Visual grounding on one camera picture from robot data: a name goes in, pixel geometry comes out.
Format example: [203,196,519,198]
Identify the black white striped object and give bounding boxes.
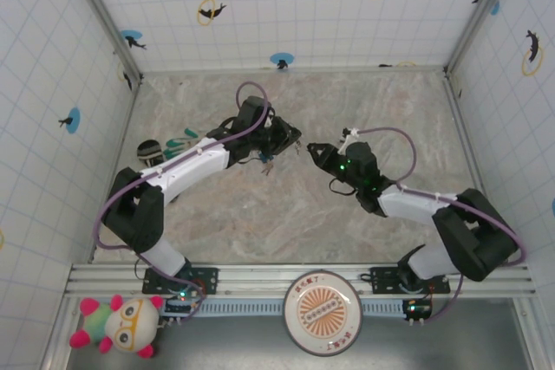
[136,139,165,168]

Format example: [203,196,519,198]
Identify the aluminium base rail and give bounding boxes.
[64,262,539,300]

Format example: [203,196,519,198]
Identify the aluminium corner post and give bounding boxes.
[62,0,144,83]
[442,0,521,75]

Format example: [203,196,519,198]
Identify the green handled pliers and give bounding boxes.
[163,138,197,159]

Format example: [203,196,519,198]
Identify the slotted grey cable duct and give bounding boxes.
[160,298,411,317]

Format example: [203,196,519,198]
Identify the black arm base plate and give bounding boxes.
[369,265,452,295]
[141,266,219,295]

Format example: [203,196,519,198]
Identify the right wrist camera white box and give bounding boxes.
[341,126,362,155]

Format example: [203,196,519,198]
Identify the controller board with leds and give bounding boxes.
[160,289,206,327]
[402,295,434,327]

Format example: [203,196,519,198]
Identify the round plate orange sunburst print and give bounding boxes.
[283,269,364,356]

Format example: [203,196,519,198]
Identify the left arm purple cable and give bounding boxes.
[94,80,272,322]

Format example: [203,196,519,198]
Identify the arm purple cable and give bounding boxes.
[353,126,528,323]
[94,80,272,322]

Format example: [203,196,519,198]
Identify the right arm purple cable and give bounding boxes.
[353,126,528,323]

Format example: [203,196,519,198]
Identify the aluminium table edge strip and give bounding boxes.
[88,77,144,263]

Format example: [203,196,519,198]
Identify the panda plush toy with glasses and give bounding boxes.
[69,294,167,360]

